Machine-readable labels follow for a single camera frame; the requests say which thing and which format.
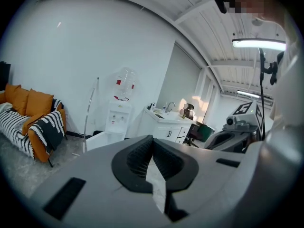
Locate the thick black cable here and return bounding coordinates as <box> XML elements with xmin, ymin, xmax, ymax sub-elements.
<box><xmin>258</xmin><ymin>47</ymin><xmax>267</xmax><ymax>140</ymax></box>

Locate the thin striped white blanket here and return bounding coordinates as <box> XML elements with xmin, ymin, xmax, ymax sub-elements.
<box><xmin>0</xmin><ymin>102</ymin><xmax>36</xmax><ymax>160</ymax></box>

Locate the orange sofa cushion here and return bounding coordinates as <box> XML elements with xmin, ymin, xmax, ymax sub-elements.
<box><xmin>25</xmin><ymin>88</ymin><xmax>54</xmax><ymax>117</ymax></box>
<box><xmin>4</xmin><ymin>83</ymin><xmax>29</xmax><ymax>115</ymax></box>

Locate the white desk with drawers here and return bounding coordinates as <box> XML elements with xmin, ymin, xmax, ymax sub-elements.
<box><xmin>137</xmin><ymin>107</ymin><xmax>197</xmax><ymax>144</ymax></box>

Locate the person's head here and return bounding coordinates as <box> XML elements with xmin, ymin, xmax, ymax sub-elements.
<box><xmin>223</xmin><ymin>0</ymin><xmax>285</xmax><ymax>28</ymax></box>

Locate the clear plastic water bottle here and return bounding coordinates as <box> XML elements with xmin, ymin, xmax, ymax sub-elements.
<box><xmin>113</xmin><ymin>66</ymin><xmax>138</xmax><ymax>102</ymax></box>

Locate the grey roller blind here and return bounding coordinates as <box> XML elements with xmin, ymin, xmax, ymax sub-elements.
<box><xmin>155</xmin><ymin>43</ymin><xmax>202</xmax><ymax>121</ymax></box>

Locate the chrome faucet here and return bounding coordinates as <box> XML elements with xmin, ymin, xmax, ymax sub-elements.
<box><xmin>164</xmin><ymin>102</ymin><xmax>176</xmax><ymax>114</ymax></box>

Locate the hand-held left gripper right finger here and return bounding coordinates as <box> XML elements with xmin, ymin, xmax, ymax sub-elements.
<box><xmin>153</xmin><ymin>138</ymin><xmax>252</xmax><ymax>228</ymax></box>

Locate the black white scalloped throw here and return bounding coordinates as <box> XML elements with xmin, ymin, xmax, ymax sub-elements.
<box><xmin>30</xmin><ymin>99</ymin><xmax>66</xmax><ymax>152</ymax></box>

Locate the black office chair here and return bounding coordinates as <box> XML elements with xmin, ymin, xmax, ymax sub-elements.
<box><xmin>180</xmin><ymin>103</ymin><xmax>200</xmax><ymax>149</ymax></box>

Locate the ceiling tube light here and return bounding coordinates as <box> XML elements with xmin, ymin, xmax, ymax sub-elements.
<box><xmin>236</xmin><ymin>90</ymin><xmax>274</xmax><ymax>100</ymax></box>
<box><xmin>232</xmin><ymin>38</ymin><xmax>287</xmax><ymax>51</ymax></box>

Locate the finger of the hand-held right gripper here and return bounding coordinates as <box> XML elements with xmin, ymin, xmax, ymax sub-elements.
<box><xmin>205</xmin><ymin>128</ymin><xmax>257</xmax><ymax>149</ymax></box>
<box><xmin>206</xmin><ymin>134</ymin><xmax>257</xmax><ymax>154</ymax></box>

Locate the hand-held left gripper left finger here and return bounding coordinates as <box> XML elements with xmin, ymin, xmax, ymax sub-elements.
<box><xmin>29</xmin><ymin>134</ymin><xmax>171</xmax><ymax>228</ymax></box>

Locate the black rectangular object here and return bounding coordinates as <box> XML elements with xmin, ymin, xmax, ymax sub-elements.
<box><xmin>0</xmin><ymin>62</ymin><xmax>11</xmax><ymax>91</ymax></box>

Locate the orange sofa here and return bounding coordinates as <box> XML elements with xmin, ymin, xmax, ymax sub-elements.
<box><xmin>0</xmin><ymin>83</ymin><xmax>67</xmax><ymax>168</ymax></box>

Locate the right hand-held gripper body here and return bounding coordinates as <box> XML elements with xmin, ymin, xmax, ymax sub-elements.
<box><xmin>223</xmin><ymin>100</ymin><xmax>266</xmax><ymax>141</ymax></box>

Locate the dark green bin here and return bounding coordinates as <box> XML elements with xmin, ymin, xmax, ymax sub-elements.
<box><xmin>196</xmin><ymin>122</ymin><xmax>216</xmax><ymax>142</ymax></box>

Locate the person's beige shirt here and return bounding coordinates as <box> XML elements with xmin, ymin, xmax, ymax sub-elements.
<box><xmin>268</xmin><ymin>8</ymin><xmax>304</xmax><ymax>140</ymax></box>

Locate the white cabinet with door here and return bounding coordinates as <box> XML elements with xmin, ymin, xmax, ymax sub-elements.
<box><xmin>85</xmin><ymin>100</ymin><xmax>133</xmax><ymax>154</ymax></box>

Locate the black head camera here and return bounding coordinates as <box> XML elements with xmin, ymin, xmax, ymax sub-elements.
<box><xmin>210</xmin><ymin>0</ymin><xmax>230</xmax><ymax>14</ymax></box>

